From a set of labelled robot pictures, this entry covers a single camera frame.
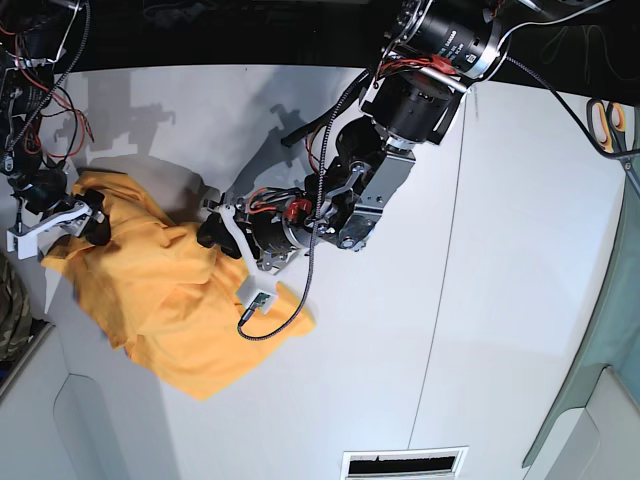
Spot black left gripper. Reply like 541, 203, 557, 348
196, 192, 315, 271

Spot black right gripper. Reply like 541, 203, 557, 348
9, 169, 110, 246

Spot orange t-shirt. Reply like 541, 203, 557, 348
42, 171, 315, 400

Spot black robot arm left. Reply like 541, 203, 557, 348
197, 1, 597, 271

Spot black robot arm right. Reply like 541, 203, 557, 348
1, 1, 111, 250

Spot camouflage cloth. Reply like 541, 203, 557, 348
0, 254, 32, 362

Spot white vent grille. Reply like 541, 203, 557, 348
340, 446, 469, 480

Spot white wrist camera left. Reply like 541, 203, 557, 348
236, 275, 278, 314

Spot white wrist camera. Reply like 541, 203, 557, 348
236, 275, 278, 314
6, 228, 39, 260

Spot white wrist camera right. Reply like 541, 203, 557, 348
6, 228, 39, 260

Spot orange handled scissors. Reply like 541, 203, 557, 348
586, 98, 639, 196

